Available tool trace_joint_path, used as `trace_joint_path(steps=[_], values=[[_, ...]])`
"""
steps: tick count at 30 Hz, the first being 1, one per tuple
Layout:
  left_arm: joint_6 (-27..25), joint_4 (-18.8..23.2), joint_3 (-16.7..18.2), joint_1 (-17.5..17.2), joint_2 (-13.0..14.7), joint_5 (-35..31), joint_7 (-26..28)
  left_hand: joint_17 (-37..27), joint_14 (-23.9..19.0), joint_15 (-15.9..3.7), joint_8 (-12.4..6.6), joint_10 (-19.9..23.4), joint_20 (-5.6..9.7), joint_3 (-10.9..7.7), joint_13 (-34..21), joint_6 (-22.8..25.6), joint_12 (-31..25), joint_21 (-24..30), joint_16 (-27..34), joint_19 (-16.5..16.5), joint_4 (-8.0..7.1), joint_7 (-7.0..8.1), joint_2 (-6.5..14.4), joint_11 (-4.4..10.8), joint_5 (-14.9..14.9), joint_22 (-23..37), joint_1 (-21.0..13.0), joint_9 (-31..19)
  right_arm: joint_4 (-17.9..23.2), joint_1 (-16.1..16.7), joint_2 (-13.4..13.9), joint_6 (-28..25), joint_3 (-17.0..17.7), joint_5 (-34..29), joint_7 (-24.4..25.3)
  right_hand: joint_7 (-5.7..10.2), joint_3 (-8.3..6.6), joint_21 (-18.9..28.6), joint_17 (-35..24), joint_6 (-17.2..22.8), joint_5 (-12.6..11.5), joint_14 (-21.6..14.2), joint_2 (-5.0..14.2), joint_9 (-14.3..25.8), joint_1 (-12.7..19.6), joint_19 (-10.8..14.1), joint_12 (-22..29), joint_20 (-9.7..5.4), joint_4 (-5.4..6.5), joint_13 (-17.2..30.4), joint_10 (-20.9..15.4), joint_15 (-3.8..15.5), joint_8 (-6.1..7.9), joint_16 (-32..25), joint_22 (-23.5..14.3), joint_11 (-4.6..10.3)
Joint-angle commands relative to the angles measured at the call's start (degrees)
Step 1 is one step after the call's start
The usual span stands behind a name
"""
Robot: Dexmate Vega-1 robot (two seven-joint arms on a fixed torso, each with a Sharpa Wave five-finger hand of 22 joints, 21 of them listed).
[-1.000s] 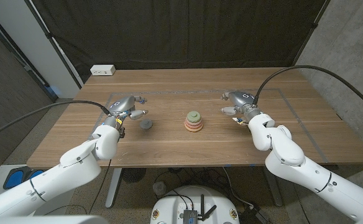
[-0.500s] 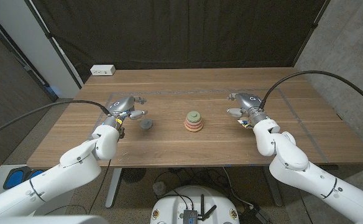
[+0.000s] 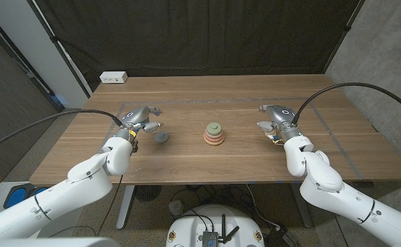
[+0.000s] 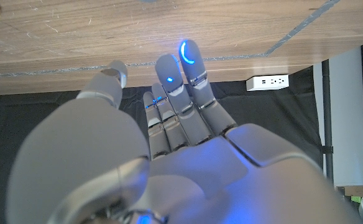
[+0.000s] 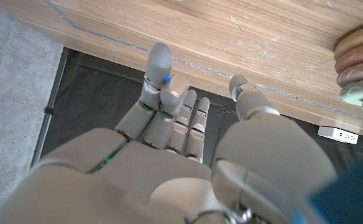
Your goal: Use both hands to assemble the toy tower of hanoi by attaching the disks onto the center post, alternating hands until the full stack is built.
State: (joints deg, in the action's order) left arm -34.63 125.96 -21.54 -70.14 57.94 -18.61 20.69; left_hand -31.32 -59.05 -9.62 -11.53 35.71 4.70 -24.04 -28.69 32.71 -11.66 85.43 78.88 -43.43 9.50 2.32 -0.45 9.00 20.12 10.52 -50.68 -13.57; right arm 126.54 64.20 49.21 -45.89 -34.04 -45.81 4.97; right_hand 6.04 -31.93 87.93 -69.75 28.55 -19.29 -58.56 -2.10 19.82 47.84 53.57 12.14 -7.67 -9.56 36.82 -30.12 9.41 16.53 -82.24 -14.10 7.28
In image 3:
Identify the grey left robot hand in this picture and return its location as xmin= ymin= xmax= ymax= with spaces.
xmin=113 ymin=106 xmax=163 ymax=140

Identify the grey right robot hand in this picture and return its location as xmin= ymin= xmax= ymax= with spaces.
xmin=256 ymin=104 xmax=303 ymax=142

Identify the green disk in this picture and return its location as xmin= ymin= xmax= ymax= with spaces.
xmin=205 ymin=122 xmax=223 ymax=136

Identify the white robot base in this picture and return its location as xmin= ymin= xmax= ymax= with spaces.
xmin=165 ymin=204 xmax=266 ymax=247

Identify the small dark grey disk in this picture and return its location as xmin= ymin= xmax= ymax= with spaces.
xmin=154 ymin=131 xmax=170 ymax=144

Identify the white power strip box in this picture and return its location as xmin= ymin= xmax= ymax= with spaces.
xmin=99 ymin=71 xmax=128 ymax=84

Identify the round black floor fan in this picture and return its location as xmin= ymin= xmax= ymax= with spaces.
xmin=134 ymin=185 xmax=162 ymax=202

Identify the metal table leg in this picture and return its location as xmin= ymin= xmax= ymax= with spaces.
xmin=116 ymin=185 xmax=136 ymax=230
xmin=289 ymin=183 xmax=314 ymax=229

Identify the round grey floor object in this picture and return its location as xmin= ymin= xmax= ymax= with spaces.
xmin=168 ymin=200 xmax=185 ymax=217

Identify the black backdrop curtain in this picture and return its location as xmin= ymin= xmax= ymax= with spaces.
xmin=27 ymin=0 xmax=365 ymax=92

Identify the black backdrop stand pole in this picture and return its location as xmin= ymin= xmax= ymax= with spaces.
xmin=322 ymin=0 xmax=366 ymax=75
xmin=27 ymin=0 xmax=91 ymax=99

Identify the black floor power strip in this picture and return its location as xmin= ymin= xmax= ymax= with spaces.
xmin=264 ymin=226 xmax=299 ymax=247

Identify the grey box with black antennas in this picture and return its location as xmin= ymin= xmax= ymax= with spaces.
xmin=200 ymin=214 xmax=241 ymax=247

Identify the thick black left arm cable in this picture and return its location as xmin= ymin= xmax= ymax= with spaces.
xmin=0 ymin=108 xmax=124 ymax=156

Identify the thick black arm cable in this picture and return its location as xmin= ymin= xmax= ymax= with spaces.
xmin=0 ymin=108 xmax=124 ymax=156
xmin=290 ymin=82 xmax=401 ymax=125

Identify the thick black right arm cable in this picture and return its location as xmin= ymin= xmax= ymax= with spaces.
xmin=290 ymin=82 xmax=401 ymax=125

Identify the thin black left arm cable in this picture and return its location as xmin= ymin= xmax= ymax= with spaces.
xmin=96 ymin=174 xmax=124 ymax=237

